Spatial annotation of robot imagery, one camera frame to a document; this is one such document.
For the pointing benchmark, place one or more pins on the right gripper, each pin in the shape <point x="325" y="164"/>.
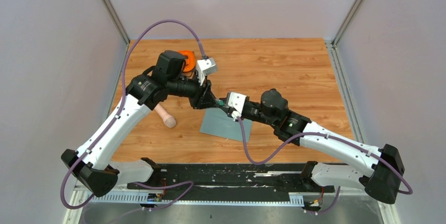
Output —
<point x="227" y="110"/>

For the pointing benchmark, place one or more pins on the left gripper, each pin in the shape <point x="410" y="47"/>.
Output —
<point x="204" y="98"/>

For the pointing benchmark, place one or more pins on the grey-green envelope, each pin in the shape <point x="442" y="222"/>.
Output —
<point x="216" y="123"/>

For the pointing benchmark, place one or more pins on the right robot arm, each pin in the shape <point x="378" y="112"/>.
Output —
<point x="376" y="170"/>

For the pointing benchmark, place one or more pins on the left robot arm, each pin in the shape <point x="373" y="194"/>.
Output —
<point x="91" y="163"/>

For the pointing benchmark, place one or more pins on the pink toy microphone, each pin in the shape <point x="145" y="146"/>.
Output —
<point x="167" y="118"/>

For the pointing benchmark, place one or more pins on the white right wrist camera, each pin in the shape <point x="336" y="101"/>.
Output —
<point x="237" y="98"/>

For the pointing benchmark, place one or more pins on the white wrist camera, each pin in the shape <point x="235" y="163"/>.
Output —
<point x="205" y="67"/>
<point x="237" y="98"/>

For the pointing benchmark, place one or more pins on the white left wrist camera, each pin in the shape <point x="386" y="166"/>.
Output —
<point x="205" y="67"/>

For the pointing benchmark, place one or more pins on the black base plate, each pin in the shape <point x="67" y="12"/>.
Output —
<point x="239" y="182"/>

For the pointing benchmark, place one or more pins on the aluminium frame rail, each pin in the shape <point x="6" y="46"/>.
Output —
<point x="134" y="204"/>

